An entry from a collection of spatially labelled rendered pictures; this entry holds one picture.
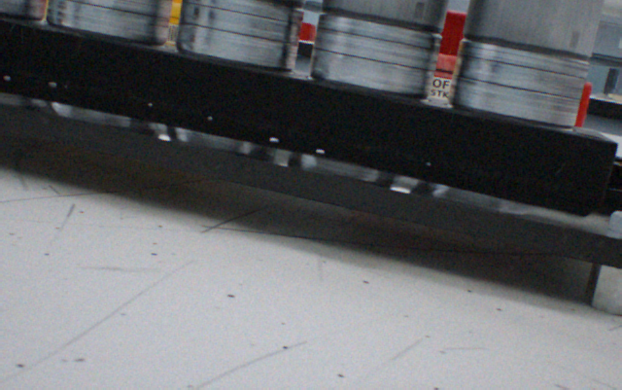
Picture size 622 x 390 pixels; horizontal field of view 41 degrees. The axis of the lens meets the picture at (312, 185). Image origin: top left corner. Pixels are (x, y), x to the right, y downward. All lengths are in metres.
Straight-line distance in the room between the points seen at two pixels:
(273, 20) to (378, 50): 0.02
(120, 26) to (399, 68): 0.06
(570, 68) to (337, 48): 0.04
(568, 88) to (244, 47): 0.06
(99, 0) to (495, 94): 0.08
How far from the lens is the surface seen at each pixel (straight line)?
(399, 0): 0.16
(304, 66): 2.55
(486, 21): 0.16
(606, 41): 2.45
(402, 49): 0.16
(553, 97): 0.16
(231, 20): 0.16
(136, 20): 0.17
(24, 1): 0.19
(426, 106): 0.15
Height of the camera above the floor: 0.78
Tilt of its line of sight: 10 degrees down
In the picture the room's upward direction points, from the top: 11 degrees clockwise
